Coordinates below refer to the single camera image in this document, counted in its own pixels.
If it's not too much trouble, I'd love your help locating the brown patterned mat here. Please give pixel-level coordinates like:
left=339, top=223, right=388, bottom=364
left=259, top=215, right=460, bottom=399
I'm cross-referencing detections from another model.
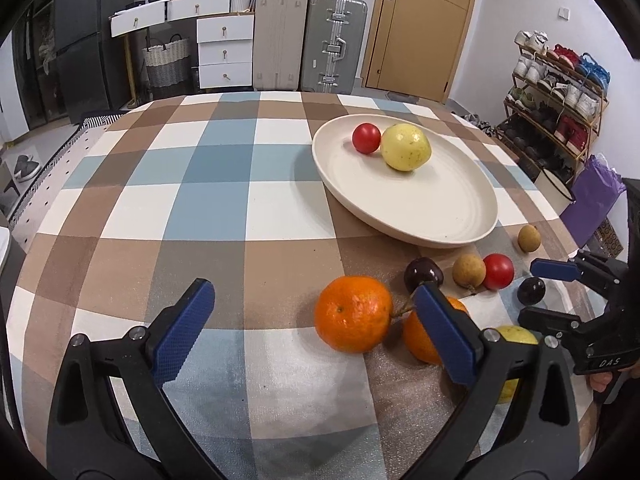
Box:
left=592, top=217, right=625, bottom=256

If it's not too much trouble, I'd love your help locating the orange mandarin with stem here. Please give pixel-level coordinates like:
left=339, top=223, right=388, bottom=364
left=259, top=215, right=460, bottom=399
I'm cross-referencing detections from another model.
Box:
left=314, top=275, right=416, bottom=354

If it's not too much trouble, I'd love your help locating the woven laundry basket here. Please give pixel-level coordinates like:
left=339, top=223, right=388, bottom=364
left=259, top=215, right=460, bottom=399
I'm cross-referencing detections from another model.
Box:
left=141, top=34, right=193, bottom=88

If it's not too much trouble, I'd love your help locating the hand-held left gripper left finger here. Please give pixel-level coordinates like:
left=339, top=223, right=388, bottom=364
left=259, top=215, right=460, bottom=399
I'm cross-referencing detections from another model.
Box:
left=47, top=277, right=231, bottom=480

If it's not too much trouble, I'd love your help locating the yellow-green guava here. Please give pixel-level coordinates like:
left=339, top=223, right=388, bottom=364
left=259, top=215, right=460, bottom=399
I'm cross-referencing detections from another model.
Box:
left=495, top=325, right=540, bottom=405

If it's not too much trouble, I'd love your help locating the loose sneakers heap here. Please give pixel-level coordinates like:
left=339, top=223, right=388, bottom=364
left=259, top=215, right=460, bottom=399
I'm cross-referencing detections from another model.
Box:
left=462, top=112, right=496, bottom=135

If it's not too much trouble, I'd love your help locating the purple bag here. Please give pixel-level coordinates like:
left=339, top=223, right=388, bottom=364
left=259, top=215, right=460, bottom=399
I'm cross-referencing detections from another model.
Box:
left=560, top=154, right=627, bottom=246

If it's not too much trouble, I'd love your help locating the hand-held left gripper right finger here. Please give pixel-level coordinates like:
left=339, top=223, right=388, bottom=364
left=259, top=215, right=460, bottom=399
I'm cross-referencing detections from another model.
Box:
left=400, top=281, right=583, bottom=480

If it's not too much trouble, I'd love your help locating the cream round plate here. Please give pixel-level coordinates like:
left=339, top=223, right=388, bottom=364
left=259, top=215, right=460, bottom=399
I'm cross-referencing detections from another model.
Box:
left=312, top=114, right=499, bottom=249

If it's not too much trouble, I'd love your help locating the dark purple plum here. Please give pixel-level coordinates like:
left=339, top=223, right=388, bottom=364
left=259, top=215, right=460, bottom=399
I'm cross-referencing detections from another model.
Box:
left=403, top=257, right=445, bottom=293
left=516, top=277, right=547, bottom=307

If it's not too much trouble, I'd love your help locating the grey shoe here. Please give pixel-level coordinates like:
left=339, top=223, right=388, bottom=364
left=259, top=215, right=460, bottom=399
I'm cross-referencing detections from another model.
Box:
left=12, top=154, right=42, bottom=183

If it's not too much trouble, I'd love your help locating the wooden door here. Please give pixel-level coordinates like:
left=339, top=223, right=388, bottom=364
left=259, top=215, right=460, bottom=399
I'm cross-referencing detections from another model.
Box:
left=361, top=0, right=483, bottom=103

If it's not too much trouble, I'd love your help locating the large yellow guava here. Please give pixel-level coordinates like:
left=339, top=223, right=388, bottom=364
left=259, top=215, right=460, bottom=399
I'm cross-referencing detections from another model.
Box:
left=380, top=123, right=432, bottom=173

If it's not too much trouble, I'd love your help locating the yellow broom stick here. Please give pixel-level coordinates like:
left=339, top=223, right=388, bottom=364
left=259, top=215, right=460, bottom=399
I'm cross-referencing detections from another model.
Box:
left=122, top=35, right=138, bottom=108

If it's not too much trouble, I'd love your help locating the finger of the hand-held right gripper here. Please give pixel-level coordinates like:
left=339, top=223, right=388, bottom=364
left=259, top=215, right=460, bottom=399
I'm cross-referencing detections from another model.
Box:
left=530, top=252, right=628, bottom=302
left=518, top=306, right=597, bottom=345

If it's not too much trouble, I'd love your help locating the brown longan with stem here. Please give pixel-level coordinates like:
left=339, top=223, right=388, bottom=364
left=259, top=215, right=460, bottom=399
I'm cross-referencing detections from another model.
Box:
left=452, top=253, right=487, bottom=291

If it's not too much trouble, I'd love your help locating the shoe rack with shoes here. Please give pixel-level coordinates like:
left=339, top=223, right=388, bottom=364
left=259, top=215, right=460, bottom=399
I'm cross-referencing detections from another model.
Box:
left=500, top=30, right=612, bottom=176

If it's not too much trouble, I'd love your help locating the white bucket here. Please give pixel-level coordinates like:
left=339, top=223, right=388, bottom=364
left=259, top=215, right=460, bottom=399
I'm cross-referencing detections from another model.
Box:
left=535, top=167, right=576, bottom=206

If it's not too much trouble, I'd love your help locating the black refrigerator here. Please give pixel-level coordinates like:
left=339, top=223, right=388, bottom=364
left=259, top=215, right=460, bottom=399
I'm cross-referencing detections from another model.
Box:
left=10, top=0, right=151, bottom=126

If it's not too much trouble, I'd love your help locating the red tomato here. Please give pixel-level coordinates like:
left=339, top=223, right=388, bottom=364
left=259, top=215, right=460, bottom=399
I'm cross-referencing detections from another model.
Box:
left=352, top=123, right=383, bottom=155
left=482, top=253, right=515, bottom=291

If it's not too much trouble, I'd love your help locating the white drawer cabinet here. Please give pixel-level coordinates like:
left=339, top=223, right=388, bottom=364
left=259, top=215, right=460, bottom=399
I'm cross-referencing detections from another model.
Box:
left=109, top=0, right=256, bottom=92

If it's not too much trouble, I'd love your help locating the beige suitcase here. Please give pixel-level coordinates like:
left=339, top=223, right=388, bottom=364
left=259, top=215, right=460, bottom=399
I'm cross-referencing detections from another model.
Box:
left=252, top=0, right=309, bottom=93

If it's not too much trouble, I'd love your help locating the silver suitcase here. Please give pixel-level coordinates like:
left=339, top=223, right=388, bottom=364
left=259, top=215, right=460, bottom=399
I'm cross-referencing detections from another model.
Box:
left=300, top=0, right=368, bottom=95

